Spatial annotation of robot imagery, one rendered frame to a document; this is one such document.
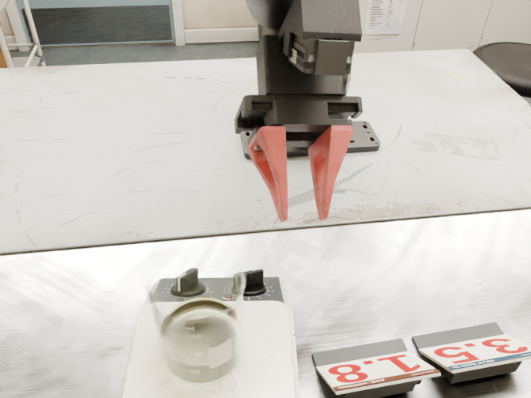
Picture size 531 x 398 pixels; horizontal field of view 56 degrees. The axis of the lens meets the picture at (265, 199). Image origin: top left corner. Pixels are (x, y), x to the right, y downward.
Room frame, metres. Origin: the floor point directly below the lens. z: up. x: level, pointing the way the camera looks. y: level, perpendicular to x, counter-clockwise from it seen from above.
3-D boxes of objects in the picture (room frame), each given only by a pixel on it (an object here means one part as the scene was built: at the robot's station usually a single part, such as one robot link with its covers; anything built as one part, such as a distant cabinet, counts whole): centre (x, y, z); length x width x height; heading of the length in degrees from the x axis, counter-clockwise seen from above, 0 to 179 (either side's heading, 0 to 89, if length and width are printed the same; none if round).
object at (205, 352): (0.21, 0.05, 1.03); 0.07 x 0.06 x 0.08; 76
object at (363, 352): (0.24, -0.10, 0.92); 0.09 x 0.06 x 0.04; 103
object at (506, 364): (0.26, -0.20, 0.92); 0.09 x 0.06 x 0.04; 103
